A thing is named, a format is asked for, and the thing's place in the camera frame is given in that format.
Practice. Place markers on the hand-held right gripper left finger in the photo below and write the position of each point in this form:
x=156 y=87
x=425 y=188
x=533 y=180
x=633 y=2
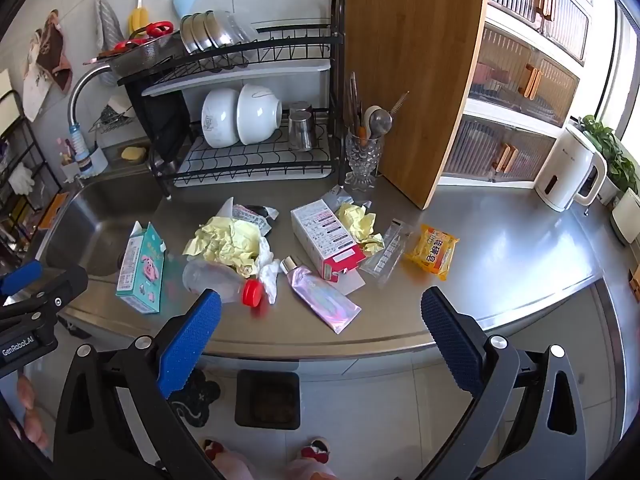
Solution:
x=192 y=342

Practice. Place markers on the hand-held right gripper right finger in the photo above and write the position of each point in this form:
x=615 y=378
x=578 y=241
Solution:
x=450 y=342

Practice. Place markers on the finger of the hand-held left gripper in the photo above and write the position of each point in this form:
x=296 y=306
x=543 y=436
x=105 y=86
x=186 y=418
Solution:
x=20 y=277
x=62 y=287

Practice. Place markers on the clear bottle with red cap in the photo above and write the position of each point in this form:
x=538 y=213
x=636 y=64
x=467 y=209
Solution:
x=210 y=277

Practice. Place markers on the green pig print carton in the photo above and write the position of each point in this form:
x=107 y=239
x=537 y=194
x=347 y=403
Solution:
x=145 y=270

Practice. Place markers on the yellow snack packet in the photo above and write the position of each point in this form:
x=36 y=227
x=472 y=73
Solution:
x=432 y=252

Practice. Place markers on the black trash bin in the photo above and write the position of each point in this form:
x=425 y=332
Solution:
x=267 y=400

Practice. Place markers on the white tissue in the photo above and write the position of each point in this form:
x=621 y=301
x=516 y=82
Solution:
x=270 y=275

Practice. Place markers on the large yellow paper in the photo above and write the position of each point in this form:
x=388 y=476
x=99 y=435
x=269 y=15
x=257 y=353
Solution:
x=225 y=245

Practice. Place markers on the long clear plastic wrapper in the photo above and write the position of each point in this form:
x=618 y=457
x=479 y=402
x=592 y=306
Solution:
x=387 y=255

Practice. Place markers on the iridescent pink tube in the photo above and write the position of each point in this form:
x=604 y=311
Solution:
x=325 y=300

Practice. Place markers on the white and red box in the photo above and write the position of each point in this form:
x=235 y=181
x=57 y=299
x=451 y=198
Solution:
x=320 y=235

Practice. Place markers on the person's left hand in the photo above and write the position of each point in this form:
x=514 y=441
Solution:
x=30 y=425

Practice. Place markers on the black floor mat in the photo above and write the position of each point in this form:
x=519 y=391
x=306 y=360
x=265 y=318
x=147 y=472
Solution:
x=197 y=405

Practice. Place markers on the orange item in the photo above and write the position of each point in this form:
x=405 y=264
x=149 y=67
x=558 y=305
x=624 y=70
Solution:
x=52 y=211

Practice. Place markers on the steel sink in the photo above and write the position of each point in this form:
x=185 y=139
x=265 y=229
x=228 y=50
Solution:
x=95 y=220

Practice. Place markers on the white glove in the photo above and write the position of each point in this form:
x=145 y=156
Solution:
x=21 y=179

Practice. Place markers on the red patterned slipper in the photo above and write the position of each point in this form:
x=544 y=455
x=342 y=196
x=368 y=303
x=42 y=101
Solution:
x=212 y=449
x=315 y=450

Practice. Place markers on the person's left leg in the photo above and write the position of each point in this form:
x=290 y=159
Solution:
x=235 y=467

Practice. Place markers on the person's leg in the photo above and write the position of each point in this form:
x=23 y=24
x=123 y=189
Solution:
x=312 y=471
x=235 y=467

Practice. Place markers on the white cup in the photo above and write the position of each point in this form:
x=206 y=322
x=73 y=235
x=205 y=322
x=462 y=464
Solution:
x=97 y=160

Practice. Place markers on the black shelf rack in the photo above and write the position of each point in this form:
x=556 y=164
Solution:
x=30 y=141

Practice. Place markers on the folded white paper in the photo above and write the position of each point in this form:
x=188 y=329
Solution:
x=226 y=208

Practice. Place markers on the blue faucet filter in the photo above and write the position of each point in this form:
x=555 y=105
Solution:
x=80 y=147

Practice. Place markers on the black and white wrapper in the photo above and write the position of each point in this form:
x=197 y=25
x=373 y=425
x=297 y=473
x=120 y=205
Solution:
x=255 y=215

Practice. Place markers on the small crumpled yellow paper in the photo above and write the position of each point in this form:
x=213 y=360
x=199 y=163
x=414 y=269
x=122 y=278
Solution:
x=357 y=222

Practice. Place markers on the yellow sponge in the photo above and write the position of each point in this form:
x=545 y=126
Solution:
x=135 y=154

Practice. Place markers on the person's right leg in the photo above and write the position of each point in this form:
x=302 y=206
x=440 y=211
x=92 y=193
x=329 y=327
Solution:
x=312 y=471

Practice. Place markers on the small clear plastic packet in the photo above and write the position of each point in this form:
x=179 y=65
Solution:
x=332 y=196

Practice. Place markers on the cream appliance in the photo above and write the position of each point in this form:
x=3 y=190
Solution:
x=6 y=87

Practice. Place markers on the white drip tray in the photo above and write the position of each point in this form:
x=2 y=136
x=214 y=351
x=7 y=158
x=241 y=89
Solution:
x=280 y=172

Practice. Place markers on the black cloth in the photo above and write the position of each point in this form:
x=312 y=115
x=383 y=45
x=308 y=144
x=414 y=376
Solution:
x=160 y=120

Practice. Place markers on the steel faucet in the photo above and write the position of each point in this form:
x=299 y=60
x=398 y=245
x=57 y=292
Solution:
x=80 y=90

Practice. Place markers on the glass utensil holder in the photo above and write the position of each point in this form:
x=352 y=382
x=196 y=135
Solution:
x=362 y=165

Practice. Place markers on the white electric kettle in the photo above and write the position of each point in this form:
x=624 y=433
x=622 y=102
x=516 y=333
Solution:
x=560 y=170

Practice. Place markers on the white container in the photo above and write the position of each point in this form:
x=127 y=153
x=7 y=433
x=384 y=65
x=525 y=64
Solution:
x=625 y=215

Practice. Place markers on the white bowl with print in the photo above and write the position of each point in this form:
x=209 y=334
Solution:
x=217 y=120

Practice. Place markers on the brown and white hanging cloth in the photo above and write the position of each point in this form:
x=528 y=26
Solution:
x=47 y=55

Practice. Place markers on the steel ladle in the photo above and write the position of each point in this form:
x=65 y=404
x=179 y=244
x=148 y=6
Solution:
x=377 y=120

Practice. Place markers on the steel cup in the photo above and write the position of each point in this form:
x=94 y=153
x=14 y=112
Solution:
x=300 y=132
x=300 y=107

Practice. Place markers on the plain white bowl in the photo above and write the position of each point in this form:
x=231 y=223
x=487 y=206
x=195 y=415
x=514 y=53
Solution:
x=257 y=115

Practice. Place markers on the steel colander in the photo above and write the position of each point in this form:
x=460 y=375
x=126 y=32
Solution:
x=135 y=57

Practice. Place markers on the thin straw brush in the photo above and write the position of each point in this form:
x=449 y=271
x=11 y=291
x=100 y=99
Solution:
x=398 y=102

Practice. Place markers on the green potted plant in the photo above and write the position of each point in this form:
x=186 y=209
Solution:
x=610 y=147

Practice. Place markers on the bundle of chopsticks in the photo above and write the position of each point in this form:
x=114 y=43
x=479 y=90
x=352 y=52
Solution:
x=355 y=105

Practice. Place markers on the bamboo cutting board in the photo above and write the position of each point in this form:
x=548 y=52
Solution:
x=410 y=85

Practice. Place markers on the grey hanging towel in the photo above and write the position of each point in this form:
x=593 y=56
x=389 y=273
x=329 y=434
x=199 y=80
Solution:
x=107 y=25

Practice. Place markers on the red scissors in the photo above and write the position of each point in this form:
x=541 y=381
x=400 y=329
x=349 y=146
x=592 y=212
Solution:
x=157 y=28

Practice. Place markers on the grey drip tray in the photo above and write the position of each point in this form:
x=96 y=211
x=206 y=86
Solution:
x=250 y=72

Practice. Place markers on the white ribbed door cabinet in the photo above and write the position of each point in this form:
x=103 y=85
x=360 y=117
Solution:
x=510 y=67

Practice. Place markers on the steel bowl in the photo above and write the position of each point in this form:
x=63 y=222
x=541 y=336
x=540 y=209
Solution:
x=187 y=35
x=200 y=32
x=215 y=30

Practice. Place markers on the light blue silicone scrubber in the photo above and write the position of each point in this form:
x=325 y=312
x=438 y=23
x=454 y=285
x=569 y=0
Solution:
x=185 y=0

